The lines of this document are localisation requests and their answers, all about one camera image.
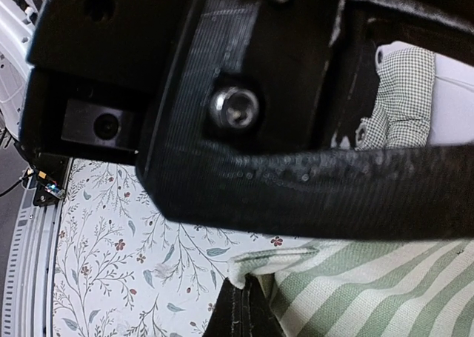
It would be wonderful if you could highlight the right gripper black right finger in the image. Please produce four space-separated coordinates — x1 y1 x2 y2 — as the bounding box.
241 275 285 337

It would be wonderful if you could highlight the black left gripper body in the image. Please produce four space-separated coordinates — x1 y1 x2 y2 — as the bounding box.
19 0 338 163

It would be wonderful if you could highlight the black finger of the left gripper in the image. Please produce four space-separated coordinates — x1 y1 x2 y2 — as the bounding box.
136 0 473 241

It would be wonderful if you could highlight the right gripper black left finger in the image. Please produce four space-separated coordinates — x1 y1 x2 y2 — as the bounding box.
203 278 244 337

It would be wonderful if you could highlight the green striped pet tent fabric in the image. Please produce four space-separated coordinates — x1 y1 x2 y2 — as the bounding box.
228 240 473 336

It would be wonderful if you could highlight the green checkered cushion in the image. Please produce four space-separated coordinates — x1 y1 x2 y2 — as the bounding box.
355 47 435 150

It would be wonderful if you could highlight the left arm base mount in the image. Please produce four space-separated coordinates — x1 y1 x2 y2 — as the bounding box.
1 127 70 207

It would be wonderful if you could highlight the front aluminium rail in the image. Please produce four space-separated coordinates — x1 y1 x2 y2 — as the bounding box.
1 179 64 336

